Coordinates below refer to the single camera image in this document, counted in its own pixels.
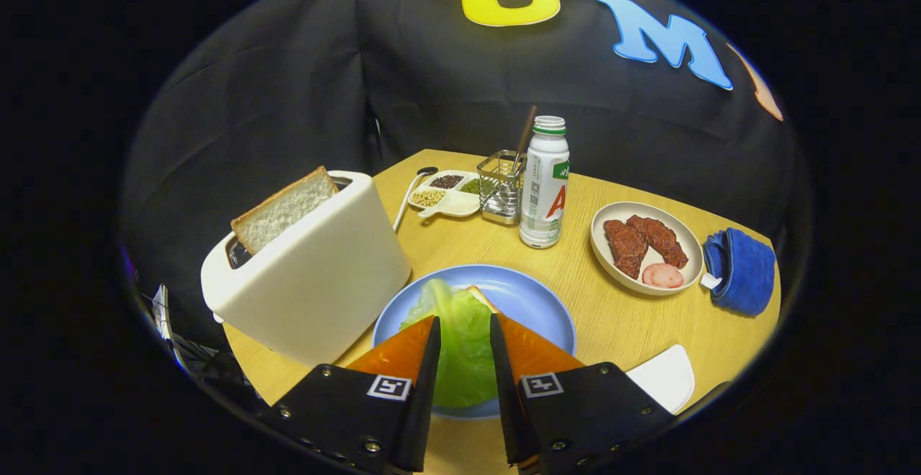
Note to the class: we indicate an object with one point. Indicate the blue round plate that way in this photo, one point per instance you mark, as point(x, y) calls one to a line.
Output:
point(525, 299)

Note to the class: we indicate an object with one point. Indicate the green lettuce leaf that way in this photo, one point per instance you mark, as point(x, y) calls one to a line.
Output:
point(460, 345)

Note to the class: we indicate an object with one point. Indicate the pile of yellow beans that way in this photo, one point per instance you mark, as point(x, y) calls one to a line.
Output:
point(427, 197)

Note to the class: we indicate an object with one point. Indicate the pile of green beans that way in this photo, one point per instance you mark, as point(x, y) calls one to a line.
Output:
point(471, 186)

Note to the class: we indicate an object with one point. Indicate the toasted bread slice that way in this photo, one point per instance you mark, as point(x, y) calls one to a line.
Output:
point(284, 209)

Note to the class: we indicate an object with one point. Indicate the black backdrop cloth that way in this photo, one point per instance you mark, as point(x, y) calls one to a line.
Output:
point(288, 86)

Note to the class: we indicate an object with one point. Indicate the dark red meat piece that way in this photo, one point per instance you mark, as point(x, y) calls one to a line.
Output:
point(658, 239)
point(624, 246)

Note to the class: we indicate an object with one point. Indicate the pink ham slice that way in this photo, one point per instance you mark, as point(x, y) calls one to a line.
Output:
point(662, 276)

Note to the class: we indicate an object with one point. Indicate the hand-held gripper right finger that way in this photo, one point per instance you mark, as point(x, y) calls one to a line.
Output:
point(506, 403)

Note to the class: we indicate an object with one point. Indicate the white bottle with green cap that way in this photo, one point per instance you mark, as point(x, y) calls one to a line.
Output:
point(545, 187)

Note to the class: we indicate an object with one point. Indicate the white divided dish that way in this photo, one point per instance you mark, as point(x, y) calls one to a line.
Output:
point(457, 205)

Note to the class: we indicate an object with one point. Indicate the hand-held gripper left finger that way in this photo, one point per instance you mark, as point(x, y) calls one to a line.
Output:
point(424, 396)

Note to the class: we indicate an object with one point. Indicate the bread slice under lettuce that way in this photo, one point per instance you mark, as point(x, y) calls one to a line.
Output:
point(481, 296)

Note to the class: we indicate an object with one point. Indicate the beige round plate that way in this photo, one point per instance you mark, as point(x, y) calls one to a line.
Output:
point(683, 252)

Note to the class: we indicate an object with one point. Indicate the white toaster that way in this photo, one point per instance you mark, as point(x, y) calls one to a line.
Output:
point(324, 281)

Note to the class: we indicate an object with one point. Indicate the pile of dark beans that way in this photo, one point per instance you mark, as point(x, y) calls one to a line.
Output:
point(446, 181)

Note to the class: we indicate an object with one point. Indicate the grey metal frame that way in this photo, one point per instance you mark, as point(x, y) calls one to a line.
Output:
point(161, 313)

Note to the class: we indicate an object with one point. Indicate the brown chopstick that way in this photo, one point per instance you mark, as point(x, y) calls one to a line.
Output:
point(525, 133)

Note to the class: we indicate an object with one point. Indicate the blue folded towel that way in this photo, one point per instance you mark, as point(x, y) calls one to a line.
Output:
point(745, 273)

